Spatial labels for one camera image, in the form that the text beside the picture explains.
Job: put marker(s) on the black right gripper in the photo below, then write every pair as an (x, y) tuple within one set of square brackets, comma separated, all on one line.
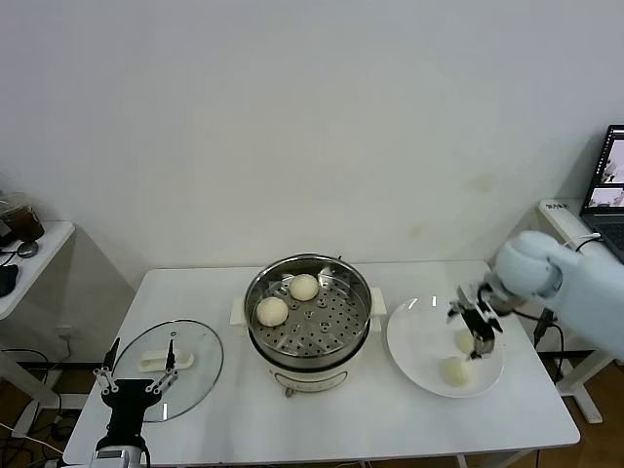
[(482, 319)]

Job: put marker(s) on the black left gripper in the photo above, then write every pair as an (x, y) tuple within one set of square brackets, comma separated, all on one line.
[(127, 400)]

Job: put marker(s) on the white steamed baozi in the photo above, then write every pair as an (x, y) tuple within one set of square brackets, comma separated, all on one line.
[(304, 286), (272, 311), (456, 371), (463, 341)]

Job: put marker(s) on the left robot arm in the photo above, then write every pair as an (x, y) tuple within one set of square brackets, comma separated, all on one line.
[(134, 442)]

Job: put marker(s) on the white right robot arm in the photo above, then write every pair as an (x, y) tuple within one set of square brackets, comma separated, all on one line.
[(585, 292)]

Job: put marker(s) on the stainless steel steamer basket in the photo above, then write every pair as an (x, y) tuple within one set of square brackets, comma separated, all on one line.
[(331, 326)]

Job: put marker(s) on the white round plate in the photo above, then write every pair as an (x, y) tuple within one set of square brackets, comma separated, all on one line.
[(419, 341)]

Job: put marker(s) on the white side table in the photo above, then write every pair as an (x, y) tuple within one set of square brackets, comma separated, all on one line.
[(44, 248), (560, 219)]

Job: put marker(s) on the white label sticker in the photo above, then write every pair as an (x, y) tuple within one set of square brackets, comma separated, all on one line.
[(558, 206)]

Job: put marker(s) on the white electric cooker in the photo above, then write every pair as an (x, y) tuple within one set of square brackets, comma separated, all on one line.
[(312, 375)]

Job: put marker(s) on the open black laptop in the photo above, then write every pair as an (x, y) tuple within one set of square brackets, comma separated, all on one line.
[(607, 214)]

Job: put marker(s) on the plastic cup of iced coffee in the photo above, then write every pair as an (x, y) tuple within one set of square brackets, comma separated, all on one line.
[(27, 224)]

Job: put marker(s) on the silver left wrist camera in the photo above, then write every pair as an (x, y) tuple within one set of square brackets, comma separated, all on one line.
[(116, 457)]

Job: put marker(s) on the white wall socket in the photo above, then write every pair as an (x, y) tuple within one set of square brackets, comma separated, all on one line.
[(66, 334)]

